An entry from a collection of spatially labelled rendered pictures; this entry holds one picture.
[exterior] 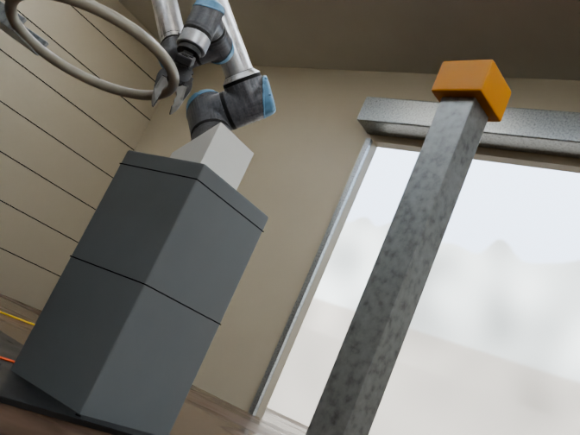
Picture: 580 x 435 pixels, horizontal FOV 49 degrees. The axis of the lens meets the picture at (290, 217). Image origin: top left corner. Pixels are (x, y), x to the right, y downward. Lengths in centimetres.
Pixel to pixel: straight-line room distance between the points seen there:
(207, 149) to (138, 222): 35
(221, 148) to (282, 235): 477
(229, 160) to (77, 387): 91
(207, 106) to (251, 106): 16
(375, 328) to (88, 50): 789
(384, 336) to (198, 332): 109
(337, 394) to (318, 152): 619
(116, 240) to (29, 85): 638
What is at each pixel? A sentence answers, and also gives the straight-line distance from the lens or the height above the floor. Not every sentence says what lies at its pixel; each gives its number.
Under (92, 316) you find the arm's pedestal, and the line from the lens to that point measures 211.
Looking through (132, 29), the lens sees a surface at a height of 94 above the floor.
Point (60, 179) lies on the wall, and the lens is 877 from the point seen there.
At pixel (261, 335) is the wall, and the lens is 669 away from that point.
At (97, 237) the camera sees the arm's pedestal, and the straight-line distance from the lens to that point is 225.
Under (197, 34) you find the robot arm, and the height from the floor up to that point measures 111.
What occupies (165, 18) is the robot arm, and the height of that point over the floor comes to 122.
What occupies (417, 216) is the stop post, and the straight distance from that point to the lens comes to 130.
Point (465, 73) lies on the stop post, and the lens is 142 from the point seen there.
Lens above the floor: 30
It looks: 14 degrees up
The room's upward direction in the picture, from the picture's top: 24 degrees clockwise
